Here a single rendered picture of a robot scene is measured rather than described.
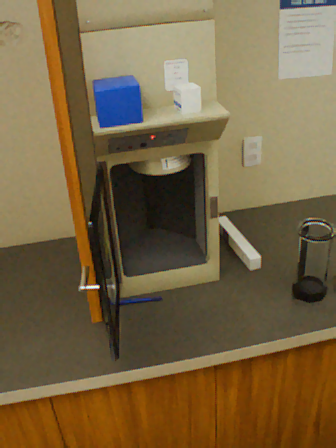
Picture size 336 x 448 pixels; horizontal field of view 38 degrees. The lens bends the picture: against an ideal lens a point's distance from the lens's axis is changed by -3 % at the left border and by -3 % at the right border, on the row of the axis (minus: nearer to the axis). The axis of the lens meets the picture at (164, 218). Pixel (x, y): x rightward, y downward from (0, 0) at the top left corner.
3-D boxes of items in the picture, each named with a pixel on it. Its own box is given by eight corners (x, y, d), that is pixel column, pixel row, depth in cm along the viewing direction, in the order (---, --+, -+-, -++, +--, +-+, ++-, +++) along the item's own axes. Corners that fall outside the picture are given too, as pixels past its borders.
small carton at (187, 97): (174, 109, 120) (172, 85, 117) (193, 105, 121) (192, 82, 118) (182, 114, 116) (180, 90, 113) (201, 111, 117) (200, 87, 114)
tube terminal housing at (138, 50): (107, 253, 170) (74, 20, 131) (199, 238, 175) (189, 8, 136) (115, 298, 149) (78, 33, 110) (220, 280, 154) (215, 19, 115)
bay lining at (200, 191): (113, 233, 167) (100, 133, 149) (189, 221, 170) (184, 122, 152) (123, 276, 146) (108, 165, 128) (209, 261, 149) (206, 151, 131)
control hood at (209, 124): (94, 153, 125) (89, 115, 120) (218, 136, 130) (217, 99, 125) (98, 171, 116) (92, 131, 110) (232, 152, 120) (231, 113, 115)
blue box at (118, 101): (96, 115, 120) (91, 79, 115) (136, 110, 121) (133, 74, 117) (99, 129, 111) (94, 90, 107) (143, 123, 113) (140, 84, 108)
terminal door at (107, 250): (119, 288, 145) (101, 162, 125) (116, 365, 119) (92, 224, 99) (116, 288, 145) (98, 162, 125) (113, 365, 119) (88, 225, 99)
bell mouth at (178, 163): (124, 154, 147) (123, 137, 145) (183, 146, 150) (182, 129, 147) (133, 179, 132) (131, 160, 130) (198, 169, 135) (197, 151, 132)
